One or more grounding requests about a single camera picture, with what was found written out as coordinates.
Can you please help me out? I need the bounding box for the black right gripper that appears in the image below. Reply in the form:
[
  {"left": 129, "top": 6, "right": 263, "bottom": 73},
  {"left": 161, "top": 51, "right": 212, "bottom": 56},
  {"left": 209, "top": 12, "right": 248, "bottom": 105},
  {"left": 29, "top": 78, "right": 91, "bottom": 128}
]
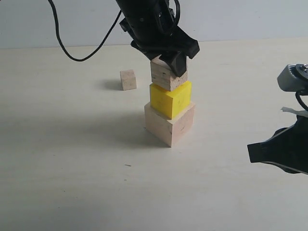
[{"left": 247, "top": 115, "right": 308, "bottom": 174}]

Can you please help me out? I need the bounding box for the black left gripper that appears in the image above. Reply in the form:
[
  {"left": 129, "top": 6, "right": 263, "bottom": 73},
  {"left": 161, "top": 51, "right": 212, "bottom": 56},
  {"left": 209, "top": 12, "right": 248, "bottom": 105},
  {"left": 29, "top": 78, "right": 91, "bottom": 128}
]
[{"left": 117, "top": 0, "right": 200, "bottom": 77}]

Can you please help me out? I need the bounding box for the medium plywood cube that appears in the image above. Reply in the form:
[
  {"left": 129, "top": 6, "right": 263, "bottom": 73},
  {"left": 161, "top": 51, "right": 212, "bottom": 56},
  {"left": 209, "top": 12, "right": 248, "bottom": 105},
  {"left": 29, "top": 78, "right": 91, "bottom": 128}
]
[{"left": 150, "top": 56, "right": 188, "bottom": 91}]

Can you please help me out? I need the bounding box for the yellow cube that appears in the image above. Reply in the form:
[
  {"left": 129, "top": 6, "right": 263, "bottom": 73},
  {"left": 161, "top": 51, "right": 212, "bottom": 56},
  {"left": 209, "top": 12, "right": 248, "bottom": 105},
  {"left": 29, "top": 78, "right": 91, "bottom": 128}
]
[{"left": 150, "top": 81, "right": 192, "bottom": 119}]

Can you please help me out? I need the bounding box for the large light wooden cube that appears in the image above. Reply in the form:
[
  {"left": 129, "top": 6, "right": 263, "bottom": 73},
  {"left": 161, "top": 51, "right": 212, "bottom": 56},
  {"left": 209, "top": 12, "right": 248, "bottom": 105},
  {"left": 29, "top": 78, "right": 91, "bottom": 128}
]
[{"left": 144, "top": 102, "right": 195, "bottom": 147}]

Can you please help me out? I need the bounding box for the white tape tag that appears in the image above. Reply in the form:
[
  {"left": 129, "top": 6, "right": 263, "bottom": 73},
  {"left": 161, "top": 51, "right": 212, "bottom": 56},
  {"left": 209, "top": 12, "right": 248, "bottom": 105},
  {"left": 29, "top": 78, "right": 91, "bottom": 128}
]
[{"left": 281, "top": 107, "right": 308, "bottom": 117}]

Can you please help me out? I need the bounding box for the small light wooden cube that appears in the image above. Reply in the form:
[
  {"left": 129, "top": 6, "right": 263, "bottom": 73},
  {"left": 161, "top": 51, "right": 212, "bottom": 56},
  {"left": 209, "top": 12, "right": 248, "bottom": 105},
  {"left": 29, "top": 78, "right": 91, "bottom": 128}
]
[{"left": 120, "top": 69, "right": 137, "bottom": 90}]

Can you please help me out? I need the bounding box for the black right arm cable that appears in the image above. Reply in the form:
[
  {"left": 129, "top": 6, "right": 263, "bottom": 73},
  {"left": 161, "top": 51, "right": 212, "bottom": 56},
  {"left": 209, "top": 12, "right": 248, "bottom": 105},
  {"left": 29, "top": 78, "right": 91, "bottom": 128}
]
[{"left": 295, "top": 90, "right": 308, "bottom": 112}]

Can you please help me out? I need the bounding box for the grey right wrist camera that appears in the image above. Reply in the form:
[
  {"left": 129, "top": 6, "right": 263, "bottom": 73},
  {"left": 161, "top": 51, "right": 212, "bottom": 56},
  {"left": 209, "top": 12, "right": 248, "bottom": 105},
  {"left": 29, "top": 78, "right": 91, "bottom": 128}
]
[{"left": 277, "top": 64, "right": 308, "bottom": 92}]

